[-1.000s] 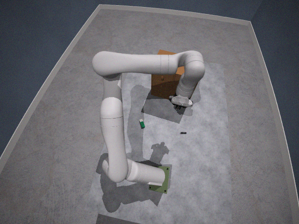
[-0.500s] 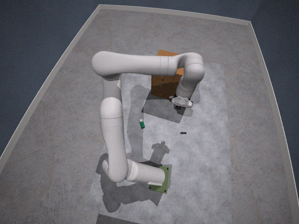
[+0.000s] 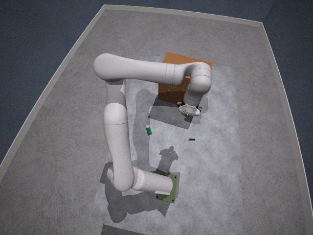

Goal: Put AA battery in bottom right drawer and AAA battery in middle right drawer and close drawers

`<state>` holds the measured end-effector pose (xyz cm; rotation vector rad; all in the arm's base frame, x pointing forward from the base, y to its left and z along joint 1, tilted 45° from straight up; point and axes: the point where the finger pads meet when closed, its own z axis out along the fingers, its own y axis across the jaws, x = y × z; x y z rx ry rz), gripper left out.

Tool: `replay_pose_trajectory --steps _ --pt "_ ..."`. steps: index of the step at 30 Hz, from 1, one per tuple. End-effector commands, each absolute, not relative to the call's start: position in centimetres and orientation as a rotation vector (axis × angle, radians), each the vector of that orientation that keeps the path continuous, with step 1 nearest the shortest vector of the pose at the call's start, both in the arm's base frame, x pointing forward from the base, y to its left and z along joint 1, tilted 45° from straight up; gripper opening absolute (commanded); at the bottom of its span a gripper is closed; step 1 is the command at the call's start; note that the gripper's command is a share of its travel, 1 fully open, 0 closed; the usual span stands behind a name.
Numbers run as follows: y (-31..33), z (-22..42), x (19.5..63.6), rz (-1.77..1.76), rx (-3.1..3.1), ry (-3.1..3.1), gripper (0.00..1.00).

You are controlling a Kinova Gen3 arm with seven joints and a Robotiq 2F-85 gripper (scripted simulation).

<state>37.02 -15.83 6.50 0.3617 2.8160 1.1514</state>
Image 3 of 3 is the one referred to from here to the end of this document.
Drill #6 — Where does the brown wooden chest of drawers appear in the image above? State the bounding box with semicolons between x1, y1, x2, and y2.
158;52;213;100

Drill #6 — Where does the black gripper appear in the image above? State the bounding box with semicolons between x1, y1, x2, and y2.
177;101;202;112

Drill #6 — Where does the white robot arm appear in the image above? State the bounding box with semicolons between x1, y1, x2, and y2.
93;53;211;195

